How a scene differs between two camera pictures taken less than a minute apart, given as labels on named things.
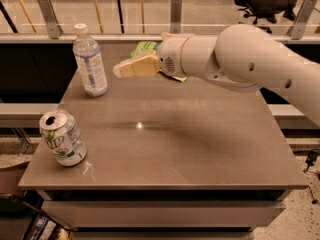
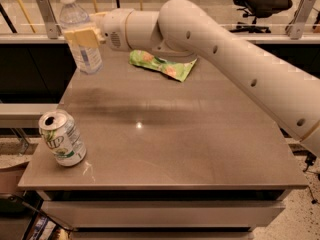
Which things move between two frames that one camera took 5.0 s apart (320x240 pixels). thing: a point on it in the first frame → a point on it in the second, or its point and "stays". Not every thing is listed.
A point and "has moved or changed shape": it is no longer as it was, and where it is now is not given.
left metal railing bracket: (54, 28) stays
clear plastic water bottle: (88, 56) has moved or changed shape
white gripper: (169, 55) → (114, 29)
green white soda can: (63, 138) stays
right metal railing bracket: (298, 24) stays
